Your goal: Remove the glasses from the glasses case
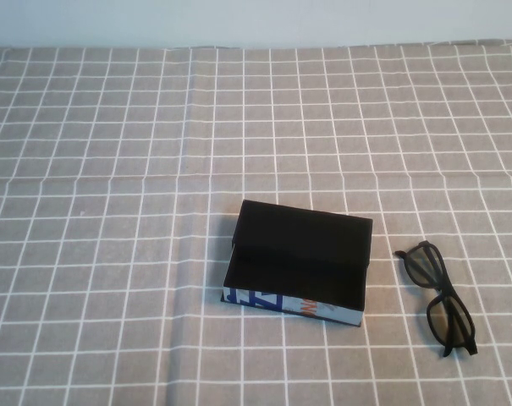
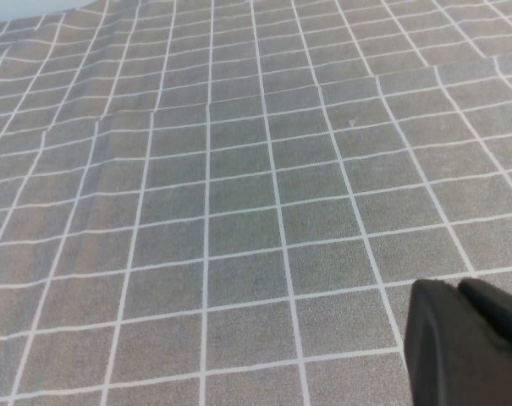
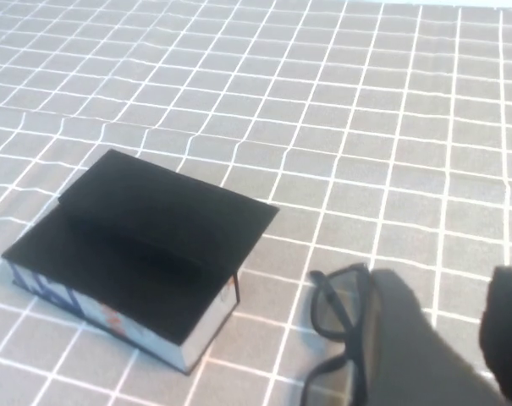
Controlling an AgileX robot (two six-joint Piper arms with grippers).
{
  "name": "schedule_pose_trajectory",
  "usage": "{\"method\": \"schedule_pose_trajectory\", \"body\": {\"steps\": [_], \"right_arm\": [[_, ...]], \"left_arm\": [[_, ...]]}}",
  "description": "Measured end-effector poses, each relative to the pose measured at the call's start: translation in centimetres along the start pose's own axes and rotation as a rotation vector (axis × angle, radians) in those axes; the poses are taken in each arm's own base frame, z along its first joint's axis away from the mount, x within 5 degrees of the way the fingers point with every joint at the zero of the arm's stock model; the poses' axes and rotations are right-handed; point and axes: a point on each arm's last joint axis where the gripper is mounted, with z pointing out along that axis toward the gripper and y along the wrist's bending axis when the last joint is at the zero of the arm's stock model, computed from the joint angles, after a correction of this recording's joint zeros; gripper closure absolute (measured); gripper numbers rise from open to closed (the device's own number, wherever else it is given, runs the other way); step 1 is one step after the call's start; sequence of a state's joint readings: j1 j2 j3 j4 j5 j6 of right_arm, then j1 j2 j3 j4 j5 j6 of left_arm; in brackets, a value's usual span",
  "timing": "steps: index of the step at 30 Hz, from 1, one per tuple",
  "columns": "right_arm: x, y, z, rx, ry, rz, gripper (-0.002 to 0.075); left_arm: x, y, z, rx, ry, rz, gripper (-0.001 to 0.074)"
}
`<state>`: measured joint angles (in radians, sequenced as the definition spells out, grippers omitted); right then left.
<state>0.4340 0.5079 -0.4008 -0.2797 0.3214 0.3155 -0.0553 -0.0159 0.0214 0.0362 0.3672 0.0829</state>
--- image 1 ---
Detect grey white-grid tablecloth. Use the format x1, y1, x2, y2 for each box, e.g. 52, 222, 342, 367
0, 38, 512, 406

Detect black printed glasses case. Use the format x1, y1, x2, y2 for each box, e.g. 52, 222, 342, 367
219, 199, 375, 330

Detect black frame glasses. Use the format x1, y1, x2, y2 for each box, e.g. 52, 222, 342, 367
393, 239, 479, 359

